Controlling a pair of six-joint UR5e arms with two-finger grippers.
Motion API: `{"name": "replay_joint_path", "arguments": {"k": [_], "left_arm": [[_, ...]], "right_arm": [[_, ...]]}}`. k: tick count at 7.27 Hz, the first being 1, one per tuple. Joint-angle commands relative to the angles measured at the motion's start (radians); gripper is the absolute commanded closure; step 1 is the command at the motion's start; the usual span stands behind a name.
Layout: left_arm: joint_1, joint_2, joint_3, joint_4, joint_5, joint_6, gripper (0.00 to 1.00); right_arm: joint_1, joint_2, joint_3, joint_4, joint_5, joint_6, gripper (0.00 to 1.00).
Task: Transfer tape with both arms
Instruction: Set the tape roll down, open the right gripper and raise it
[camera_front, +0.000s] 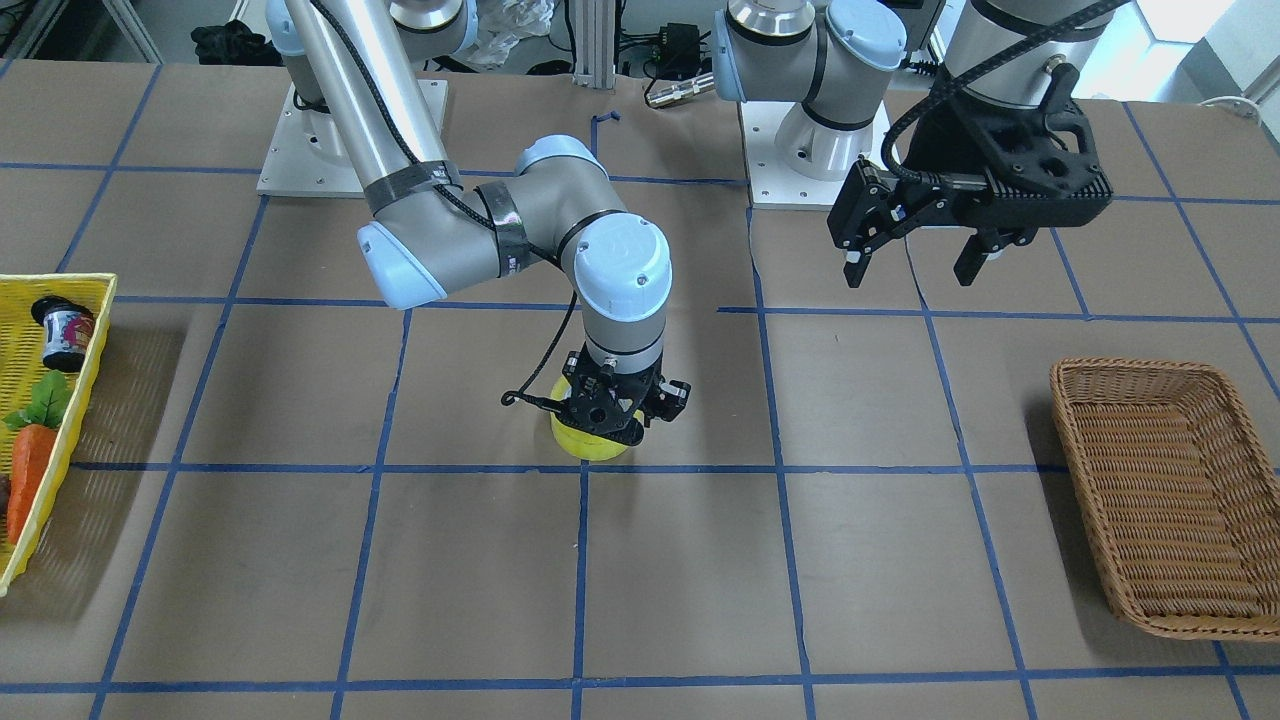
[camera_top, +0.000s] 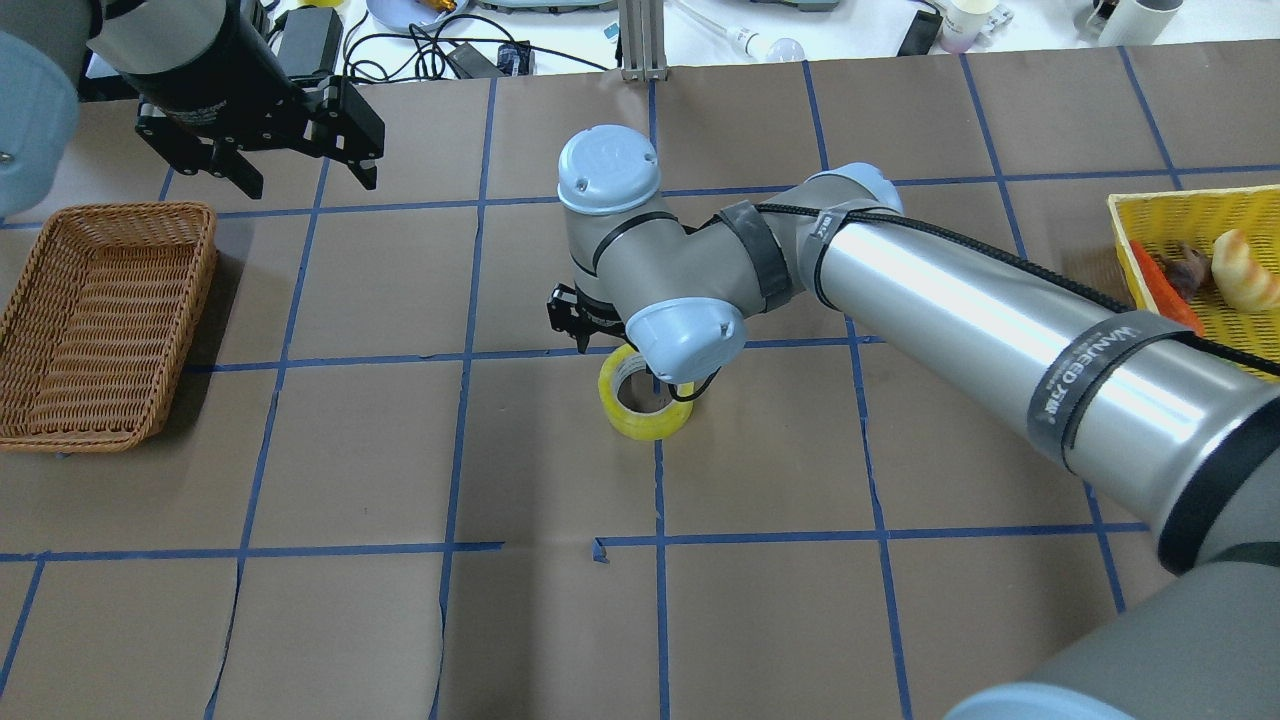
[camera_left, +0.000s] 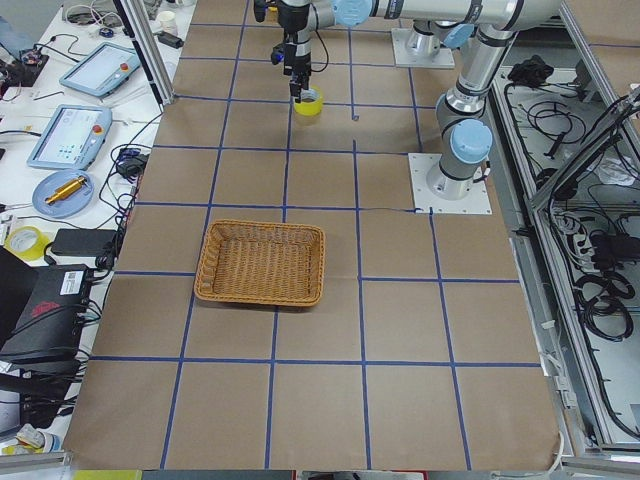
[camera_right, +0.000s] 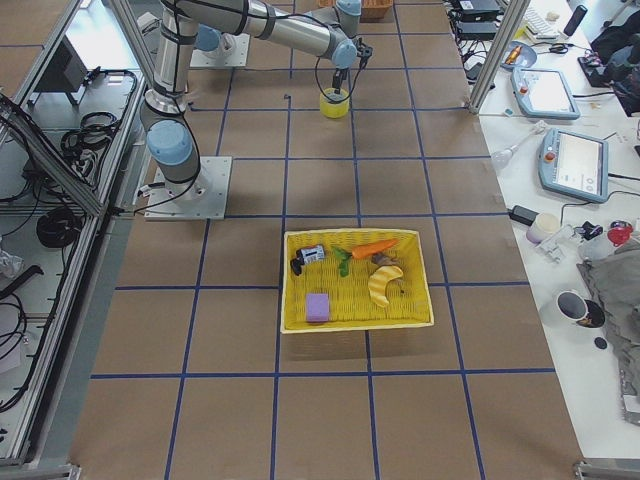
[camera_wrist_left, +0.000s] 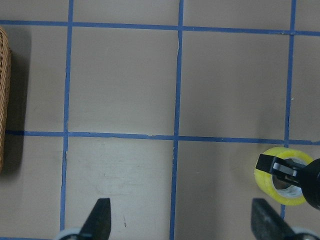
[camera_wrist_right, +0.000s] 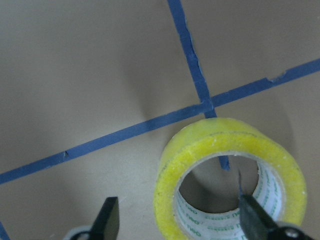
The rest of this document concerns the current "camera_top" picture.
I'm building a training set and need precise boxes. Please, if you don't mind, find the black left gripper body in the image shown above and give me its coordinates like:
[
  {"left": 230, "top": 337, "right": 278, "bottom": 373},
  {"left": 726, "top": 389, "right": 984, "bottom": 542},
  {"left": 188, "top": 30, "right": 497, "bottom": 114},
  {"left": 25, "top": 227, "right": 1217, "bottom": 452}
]
[{"left": 134, "top": 1, "right": 385, "bottom": 176}]

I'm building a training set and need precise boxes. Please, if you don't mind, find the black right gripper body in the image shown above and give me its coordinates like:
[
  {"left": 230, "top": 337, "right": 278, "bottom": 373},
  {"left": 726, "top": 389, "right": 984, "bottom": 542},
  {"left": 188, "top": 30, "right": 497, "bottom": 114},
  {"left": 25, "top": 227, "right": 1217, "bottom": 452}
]
[{"left": 547, "top": 283, "right": 626, "bottom": 354}]

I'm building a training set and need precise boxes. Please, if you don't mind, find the yellow tape roll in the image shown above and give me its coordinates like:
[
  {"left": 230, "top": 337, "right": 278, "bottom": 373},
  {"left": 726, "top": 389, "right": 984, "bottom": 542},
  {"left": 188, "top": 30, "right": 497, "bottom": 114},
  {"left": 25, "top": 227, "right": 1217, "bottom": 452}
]
[{"left": 596, "top": 346, "right": 694, "bottom": 442}]

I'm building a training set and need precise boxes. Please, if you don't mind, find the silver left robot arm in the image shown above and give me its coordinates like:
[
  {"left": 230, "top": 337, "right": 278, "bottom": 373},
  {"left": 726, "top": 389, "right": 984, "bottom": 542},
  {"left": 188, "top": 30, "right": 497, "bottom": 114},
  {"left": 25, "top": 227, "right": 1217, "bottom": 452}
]
[{"left": 1, "top": 1, "right": 385, "bottom": 217}]

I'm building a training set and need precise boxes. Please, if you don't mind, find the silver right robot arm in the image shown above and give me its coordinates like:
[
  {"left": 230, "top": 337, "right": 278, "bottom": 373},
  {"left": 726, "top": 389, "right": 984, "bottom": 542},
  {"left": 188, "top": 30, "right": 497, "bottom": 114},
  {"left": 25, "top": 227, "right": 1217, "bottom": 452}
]
[{"left": 548, "top": 126, "right": 1279, "bottom": 719}]

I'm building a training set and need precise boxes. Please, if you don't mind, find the black power adapter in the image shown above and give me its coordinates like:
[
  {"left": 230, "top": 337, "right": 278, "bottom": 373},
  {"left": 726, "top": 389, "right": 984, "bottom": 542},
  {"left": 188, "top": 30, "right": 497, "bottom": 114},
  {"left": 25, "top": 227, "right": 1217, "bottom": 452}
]
[{"left": 274, "top": 6, "right": 343, "bottom": 87}]

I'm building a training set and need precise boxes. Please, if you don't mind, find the blue plate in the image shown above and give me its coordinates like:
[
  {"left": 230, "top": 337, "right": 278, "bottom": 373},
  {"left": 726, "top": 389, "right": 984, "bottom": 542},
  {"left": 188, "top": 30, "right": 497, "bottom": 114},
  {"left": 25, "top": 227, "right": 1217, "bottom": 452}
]
[{"left": 365, "top": 0, "right": 472, "bottom": 35}]

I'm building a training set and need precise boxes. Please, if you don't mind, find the brown wicker basket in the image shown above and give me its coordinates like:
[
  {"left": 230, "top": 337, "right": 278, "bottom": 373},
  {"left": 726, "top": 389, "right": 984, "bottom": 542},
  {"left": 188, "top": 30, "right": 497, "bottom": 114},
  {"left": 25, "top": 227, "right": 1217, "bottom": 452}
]
[{"left": 1, "top": 202, "right": 218, "bottom": 454}]

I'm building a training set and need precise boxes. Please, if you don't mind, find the white paper cup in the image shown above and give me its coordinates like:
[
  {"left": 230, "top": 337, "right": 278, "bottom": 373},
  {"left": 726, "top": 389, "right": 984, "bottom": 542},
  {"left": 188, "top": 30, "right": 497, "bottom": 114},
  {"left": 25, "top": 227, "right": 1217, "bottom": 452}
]
[{"left": 936, "top": 0, "right": 1000, "bottom": 54}]

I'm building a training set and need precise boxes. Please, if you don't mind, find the yellow plastic basket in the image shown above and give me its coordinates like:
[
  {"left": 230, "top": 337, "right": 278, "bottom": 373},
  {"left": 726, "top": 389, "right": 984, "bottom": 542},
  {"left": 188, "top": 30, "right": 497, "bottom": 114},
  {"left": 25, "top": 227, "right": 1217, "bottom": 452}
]
[{"left": 1106, "top": 184, "right": 1279, "bottom": 364}]

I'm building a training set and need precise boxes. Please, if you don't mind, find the orange toy carrot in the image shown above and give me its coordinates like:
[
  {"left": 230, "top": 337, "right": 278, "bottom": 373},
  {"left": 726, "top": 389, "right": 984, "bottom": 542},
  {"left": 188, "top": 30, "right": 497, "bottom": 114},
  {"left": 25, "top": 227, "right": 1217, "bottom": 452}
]
[{"left": 1128, "top": 241, "right": 1204, "bottom": 337}]

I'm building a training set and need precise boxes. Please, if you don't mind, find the brown dried mushroom toy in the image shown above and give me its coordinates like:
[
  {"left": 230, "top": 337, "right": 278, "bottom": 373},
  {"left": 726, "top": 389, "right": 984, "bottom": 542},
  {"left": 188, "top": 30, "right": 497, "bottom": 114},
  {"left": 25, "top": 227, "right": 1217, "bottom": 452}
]
[{"left": 1158, "top": 242, "right": 1213, "bottom": 302}]

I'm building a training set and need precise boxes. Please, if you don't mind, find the toy bread roll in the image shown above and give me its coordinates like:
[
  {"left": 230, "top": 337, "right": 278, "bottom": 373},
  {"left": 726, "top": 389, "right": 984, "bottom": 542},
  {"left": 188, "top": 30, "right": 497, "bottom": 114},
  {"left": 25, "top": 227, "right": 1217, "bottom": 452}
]
[{"left": 1210, "top": 229, "right": 1279, "bottom": 314}]

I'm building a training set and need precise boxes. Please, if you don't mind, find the aluminium frame post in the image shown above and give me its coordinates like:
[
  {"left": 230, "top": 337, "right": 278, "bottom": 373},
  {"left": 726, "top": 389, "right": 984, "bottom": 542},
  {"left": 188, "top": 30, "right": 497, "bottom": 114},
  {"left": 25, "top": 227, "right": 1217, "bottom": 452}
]
[{"left": 617, "top": 0, "right": 669, "bottom": 82}]

